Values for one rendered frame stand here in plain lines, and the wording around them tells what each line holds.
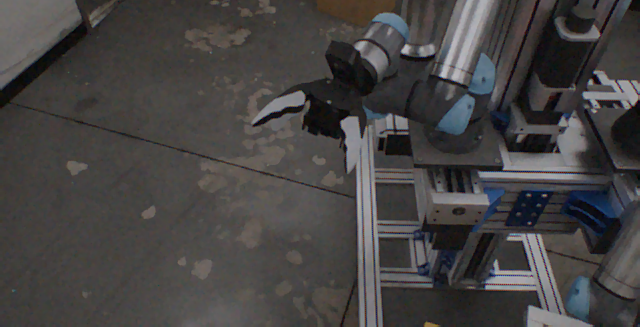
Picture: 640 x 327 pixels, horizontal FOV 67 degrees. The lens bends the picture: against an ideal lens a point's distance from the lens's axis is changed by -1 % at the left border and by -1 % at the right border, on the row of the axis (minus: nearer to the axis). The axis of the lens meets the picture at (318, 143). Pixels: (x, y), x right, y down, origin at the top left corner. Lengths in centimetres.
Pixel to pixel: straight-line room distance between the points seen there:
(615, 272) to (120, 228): 232
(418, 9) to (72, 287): 213
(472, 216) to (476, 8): 57
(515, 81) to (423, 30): 39
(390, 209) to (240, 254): 78
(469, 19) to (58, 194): 258
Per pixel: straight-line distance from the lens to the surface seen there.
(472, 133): 124
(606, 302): 104
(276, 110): 70
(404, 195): 248
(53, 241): 288
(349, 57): 67
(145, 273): 259
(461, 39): 89
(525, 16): 129
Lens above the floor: 216
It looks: 47 degrees down
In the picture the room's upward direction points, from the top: straight up
